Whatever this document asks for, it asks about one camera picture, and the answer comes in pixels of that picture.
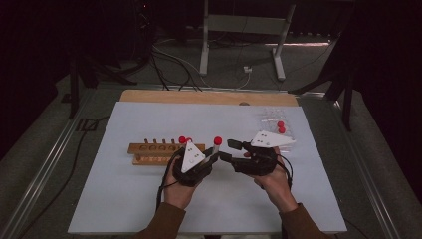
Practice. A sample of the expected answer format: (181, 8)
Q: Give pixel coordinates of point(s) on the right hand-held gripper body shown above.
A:
(258, 164)

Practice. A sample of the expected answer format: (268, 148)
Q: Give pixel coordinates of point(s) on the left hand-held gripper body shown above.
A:
(190, 157)

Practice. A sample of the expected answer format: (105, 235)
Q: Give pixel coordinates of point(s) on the red-capped clear test tube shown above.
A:
(281, 130)
(181, 139)
(217, 140)
(189, 139)
(280, 123)

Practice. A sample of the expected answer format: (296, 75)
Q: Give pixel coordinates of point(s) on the wooden test tube rack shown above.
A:
(149, 149)

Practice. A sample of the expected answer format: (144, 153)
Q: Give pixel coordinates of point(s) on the clear plastic test tube rack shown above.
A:
(270, 116)

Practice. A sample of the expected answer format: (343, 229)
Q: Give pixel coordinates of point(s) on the person's right hand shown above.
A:
(275, 187)

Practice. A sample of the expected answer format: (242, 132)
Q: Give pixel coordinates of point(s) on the person's left hand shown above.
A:
(179, 195)

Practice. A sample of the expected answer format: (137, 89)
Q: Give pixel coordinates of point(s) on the light grey board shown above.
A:
(215, 205)

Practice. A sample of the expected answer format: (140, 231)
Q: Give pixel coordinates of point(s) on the white power adapter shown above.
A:
(247, 69)

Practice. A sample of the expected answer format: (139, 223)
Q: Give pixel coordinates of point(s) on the black tripod stand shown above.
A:
(74, 83)
(346, 99)

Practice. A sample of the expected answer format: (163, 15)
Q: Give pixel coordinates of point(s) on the aluminium floor rail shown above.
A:
(365, 166)
(43, 166)

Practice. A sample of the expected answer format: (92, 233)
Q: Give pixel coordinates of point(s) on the white metal stand frame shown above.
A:
(244, 25)

